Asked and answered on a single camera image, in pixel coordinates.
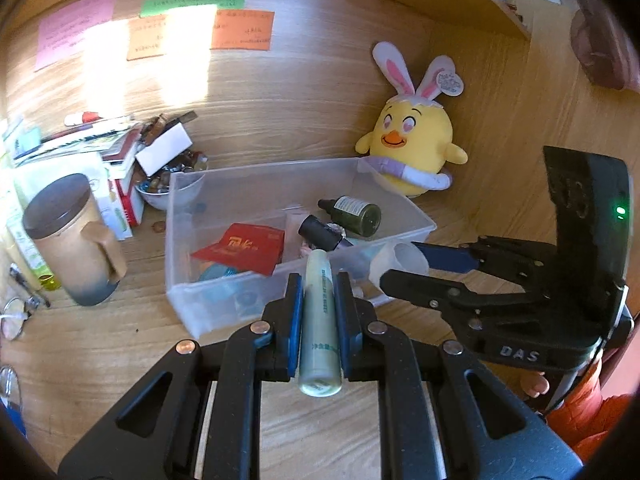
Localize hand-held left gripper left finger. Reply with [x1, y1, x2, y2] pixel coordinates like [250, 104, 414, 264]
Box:
[57, 272, 304, 480]

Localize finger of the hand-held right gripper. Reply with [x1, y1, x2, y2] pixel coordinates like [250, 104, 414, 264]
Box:
[379, 269, 557, 329]
[411, 235, 562, 289]

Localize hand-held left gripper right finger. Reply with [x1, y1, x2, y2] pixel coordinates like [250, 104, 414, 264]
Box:
[334, 271, 586, 480]

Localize pale green cosmetic tube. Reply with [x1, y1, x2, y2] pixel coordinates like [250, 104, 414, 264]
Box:
[298, 249, 344, 398]

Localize white plastic cup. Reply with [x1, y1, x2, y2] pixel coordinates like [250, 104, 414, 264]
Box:
[369, 242, 430, 286]

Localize clear plastic storage bin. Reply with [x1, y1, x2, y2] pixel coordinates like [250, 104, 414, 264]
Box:
[165, 157, 437, 339]

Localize person's right forearm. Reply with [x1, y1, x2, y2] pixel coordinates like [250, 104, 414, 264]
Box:
[545, 350, 637, 467]

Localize person's right hand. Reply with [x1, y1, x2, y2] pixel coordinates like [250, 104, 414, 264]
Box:
[520, 372, 551, 399]

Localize dark green glass bottle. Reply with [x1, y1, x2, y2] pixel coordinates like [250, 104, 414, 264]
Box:
[318, 195, 383, 238]

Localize red packet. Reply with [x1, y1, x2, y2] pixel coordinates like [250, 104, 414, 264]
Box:
[191, 222, 286, 277]

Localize black cosmetic bottle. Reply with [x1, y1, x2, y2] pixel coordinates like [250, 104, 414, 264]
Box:
[298, 214, 356, 252]

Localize yellow chick plush toy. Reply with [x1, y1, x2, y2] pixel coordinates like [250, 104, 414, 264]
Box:
[355, 41, 470, 199]

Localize white bowl of trinkets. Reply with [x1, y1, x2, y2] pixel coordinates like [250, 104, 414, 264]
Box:
[134, 149, 210, 212]

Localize red white book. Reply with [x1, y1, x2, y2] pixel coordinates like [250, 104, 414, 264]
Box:
[114, 162, 146, 227]

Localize brown round object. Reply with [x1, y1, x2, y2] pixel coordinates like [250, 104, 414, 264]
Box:
[570, 0, 637, 92]

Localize white green carton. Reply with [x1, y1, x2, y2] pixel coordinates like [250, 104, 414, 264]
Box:
[90, 154, 134, 241]

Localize white rectangular box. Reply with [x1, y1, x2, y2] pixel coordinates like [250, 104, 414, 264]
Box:
[135, 124, 194, 177]

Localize brown mug with lid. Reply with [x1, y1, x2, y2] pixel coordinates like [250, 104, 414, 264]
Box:
[21, 173, 129, 307]

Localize wooden shelf board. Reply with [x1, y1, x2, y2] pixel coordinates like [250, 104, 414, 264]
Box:
[442, 0, 534, 41]

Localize stack of books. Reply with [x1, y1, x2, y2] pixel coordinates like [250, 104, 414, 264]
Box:
[12, 112, 156, 171]

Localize eyeglasses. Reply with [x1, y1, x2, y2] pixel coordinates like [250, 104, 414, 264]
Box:
[0, 296, 52, 342]

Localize large orange sticky note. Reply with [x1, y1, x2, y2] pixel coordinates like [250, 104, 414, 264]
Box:
[210, 10, 276, 52]

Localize small orange sticky note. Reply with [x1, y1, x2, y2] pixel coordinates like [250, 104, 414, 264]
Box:
[126, 16, 167, 62]

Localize teal white box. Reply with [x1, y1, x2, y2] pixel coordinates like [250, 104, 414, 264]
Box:
[0, 119, 44, 161]

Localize green sticky note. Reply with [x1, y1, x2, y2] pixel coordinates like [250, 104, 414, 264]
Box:
[140, 0, 247, 19]

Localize pink sticky note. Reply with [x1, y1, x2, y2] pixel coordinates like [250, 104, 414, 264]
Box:
[34, 0, 117, 72]

